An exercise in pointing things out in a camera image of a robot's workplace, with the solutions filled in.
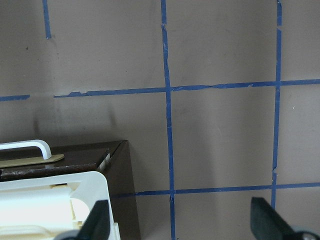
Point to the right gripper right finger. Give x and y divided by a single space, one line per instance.
267 224

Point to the dark brown drawer cabinet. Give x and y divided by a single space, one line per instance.
113 160

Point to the wooden drawer with white handle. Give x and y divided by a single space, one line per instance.
50 160

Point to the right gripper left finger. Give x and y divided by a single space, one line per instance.
97 226

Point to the cream plastic box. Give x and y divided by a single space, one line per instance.
42 208

